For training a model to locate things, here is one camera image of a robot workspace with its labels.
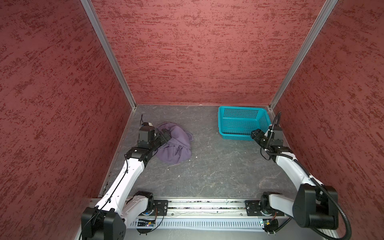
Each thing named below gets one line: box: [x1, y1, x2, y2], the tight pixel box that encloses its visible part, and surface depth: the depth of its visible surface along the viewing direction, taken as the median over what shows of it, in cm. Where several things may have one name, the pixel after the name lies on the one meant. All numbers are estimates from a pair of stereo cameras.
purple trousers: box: [155, 121, 194, 165], surface depth 92 cm
